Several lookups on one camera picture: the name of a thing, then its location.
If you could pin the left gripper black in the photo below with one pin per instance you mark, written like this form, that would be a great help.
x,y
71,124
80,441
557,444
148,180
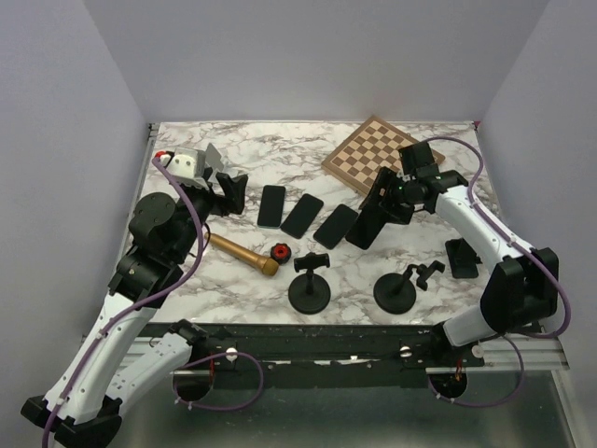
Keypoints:
x,y
234,199

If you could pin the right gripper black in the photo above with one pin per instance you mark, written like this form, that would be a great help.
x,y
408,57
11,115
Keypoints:
x,y
386,179

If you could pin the teal smartphone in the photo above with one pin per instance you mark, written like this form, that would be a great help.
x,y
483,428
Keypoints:
x,y
271,207

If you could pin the black phone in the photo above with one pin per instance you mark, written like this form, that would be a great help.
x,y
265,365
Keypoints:
x,y
302,216
335,227
367,227

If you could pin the black back round-base stand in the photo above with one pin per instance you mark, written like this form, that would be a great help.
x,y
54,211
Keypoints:
x,y
395,293

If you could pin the black round-base phone stand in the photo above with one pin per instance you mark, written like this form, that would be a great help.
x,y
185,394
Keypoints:
x,y
309,293

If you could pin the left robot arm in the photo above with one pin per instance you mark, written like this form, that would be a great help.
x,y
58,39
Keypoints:
x,y
85,408

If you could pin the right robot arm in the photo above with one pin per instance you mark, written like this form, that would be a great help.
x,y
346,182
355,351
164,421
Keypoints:
x,y
523,284

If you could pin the silver phone stand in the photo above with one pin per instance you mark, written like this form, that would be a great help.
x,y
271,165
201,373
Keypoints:
x,y
213,159

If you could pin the black folding phone stand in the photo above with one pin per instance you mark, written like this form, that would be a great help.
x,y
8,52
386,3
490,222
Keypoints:
x,y
462,258

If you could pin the wooden chessboard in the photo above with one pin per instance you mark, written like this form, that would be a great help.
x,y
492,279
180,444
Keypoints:
x,y
358,159

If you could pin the black red knob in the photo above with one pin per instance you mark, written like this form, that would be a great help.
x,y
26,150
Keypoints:
x,y
281,253

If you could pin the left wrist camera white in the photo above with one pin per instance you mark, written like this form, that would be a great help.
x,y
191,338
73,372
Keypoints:
x,y
187,166

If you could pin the black front table rail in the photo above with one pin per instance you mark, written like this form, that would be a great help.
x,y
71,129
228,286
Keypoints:
x,y
323,356

